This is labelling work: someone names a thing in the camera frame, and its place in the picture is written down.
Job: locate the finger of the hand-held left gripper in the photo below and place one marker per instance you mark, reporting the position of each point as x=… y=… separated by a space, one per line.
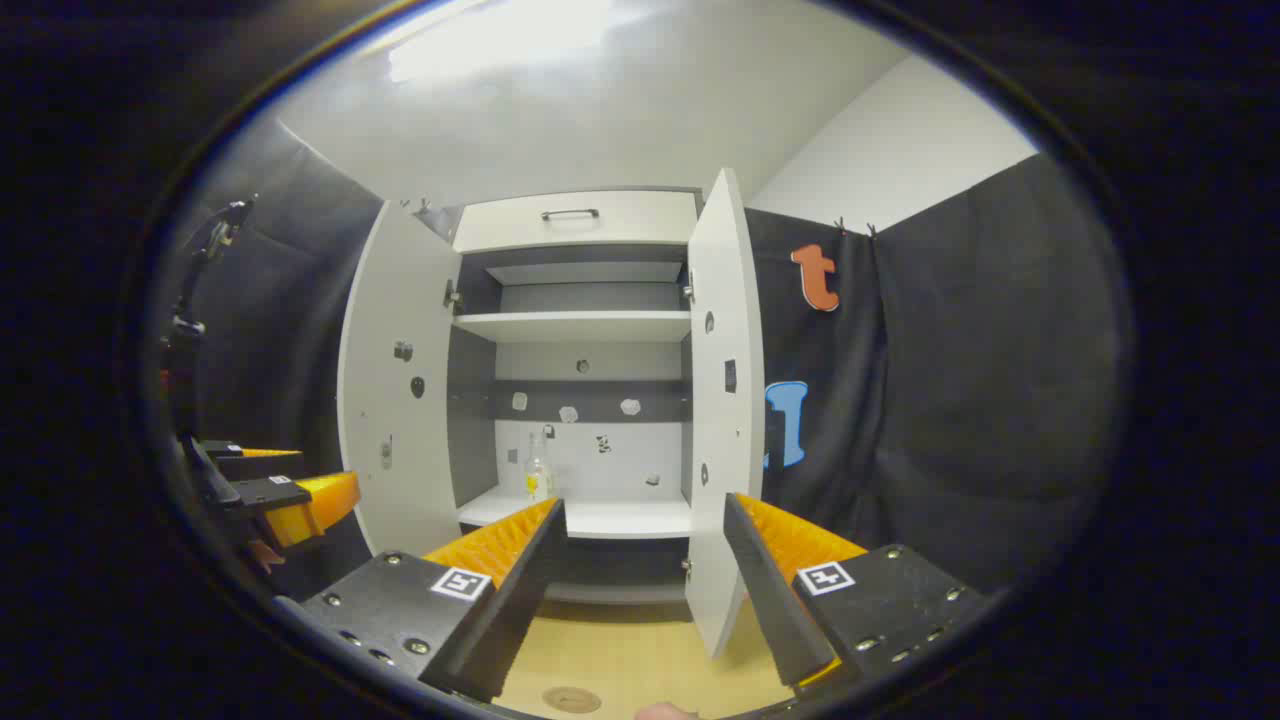
x=250 y=468
x=300 y=505

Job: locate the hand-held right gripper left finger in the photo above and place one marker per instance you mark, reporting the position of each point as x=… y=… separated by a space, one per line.
x=505 y=620

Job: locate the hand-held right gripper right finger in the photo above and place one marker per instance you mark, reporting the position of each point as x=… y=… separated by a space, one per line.
x=775 y=610

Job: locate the round brown coaster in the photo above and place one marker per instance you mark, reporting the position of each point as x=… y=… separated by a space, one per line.
x=572 y=700

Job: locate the white cabinet door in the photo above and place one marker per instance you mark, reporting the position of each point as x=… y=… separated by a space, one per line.
x=375 y=420
x=725 y=470

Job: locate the clear bottle yellow label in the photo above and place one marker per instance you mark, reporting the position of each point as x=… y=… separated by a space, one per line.
x=538 y=478

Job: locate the white grey cabinet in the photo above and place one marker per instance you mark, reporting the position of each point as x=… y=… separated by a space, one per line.
x=600 y=360

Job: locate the white cabinet drawer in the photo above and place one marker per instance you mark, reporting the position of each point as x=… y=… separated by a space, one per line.
x=500 y=228

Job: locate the black backdrop cloth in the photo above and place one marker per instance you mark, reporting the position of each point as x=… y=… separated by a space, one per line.
x=980 y=380

